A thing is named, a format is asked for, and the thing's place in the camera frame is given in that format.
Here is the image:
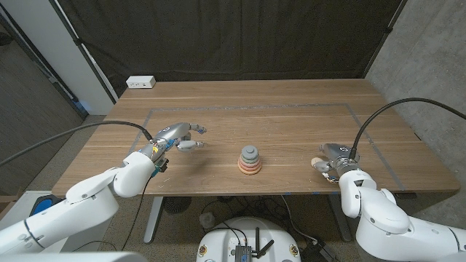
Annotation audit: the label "white power strip box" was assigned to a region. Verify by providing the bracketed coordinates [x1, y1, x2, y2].
[125, 75, 157, 90]

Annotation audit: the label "black round floor fan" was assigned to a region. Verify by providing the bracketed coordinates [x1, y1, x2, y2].
[162, 196, 193, 215]

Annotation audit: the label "grey tape workspace outline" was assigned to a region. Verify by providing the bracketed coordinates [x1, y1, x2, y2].
[129, 103, 406, 191]

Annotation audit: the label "dark grey table leg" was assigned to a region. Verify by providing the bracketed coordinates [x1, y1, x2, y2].
[327, 194, 352, 243]

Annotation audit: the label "black fabric backdrop curtain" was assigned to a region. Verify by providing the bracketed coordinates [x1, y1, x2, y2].
[54, 0, 408, 98]

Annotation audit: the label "black power brick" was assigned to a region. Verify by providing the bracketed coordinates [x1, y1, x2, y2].
[300, 239, 338, 262]

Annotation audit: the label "white table leg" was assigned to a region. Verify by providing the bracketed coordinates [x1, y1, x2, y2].
[143, 196, 164, 244]

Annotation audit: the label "coral red toy disc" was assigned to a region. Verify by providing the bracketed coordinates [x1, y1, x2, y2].
[237, 162, 263, 172]

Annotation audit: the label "grey round floor object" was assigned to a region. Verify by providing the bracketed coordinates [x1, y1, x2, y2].
[199, 212, 216, 229]

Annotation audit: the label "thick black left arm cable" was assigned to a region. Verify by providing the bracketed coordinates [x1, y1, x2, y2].
[0, 120, 154, 167]

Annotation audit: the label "thin black left wrist cable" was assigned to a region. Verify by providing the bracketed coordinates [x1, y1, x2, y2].
[122, 178, 152, 251]

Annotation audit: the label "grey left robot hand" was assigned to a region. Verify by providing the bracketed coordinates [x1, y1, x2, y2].
[138, 122, 208, 161]

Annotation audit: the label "black foot pedal blue pads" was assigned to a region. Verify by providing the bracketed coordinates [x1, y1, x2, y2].
[29, 194, 65, 215]

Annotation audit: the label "white floor cable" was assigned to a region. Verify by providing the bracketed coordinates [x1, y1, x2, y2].
[280, 195, 318, 244]

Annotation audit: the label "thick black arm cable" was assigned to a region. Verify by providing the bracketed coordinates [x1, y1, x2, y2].
[0, 120, 154, 167]
[348, 97, 466, 160]

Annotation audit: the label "grey radio box with antennas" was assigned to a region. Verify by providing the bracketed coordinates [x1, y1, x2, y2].
[234, 227, 275, 262]

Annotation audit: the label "white robot torso base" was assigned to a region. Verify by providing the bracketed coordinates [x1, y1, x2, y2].
[195, 217, 302, 262]

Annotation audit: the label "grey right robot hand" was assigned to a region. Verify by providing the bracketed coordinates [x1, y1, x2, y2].
[311, 143, 361, 178]

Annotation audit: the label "large orange toy disc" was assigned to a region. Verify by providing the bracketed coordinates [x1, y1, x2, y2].
[237, 166, 263, 176]

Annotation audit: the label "black backdrop frame pole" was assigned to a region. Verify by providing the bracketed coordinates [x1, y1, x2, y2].
[48, 0, 119, 105]
[362, 0, 408, 79]

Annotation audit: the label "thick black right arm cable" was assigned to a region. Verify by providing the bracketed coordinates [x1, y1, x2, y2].
[348, 97, 466, 160]

